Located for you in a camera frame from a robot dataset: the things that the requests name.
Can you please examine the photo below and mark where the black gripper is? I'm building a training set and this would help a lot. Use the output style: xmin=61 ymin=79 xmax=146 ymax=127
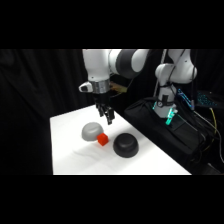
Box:
xmin=92 ymin=93 xmax=116 ymax=126

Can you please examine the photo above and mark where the grey upturned bowl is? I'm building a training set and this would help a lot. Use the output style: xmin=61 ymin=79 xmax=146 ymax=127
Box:
xmin=81 ymin=121 xmax=104 ymax=143

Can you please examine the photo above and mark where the black upturned bowl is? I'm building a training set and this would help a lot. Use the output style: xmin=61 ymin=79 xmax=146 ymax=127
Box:
xmin=112 ymin=132 xmax=140 ymax=158

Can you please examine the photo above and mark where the red cube block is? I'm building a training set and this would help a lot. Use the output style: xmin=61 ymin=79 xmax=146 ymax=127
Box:
xmin=97 ymin=133 xmax=109 ymax=147

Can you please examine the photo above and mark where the small green light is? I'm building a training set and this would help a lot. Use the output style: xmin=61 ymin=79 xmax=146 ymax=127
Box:
xmin=165 ymin=107 xmax=177 ymax=126

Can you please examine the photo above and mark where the black curtain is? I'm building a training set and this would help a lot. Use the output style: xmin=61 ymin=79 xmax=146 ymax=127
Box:
xmin=0 ymin=49 xmax=224 ymax=176

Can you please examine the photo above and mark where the black robot stand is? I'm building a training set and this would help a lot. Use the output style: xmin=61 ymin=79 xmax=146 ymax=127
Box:
xmin=123 ymin=97 xmax=224 ymax=176

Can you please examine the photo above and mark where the blue lit keyboard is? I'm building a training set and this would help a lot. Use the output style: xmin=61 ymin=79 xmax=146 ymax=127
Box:
xmin=195 ymin=91 xmax=219 ymax=108

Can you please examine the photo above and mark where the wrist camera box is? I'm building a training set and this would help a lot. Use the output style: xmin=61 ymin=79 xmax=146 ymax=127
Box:
xmin=78 ymin=81 xmax=94 ymax=94

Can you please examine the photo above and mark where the yellow cable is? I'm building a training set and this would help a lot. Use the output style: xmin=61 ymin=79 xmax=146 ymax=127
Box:
xmin=199 ymin=107 xmax=219 ymax=153

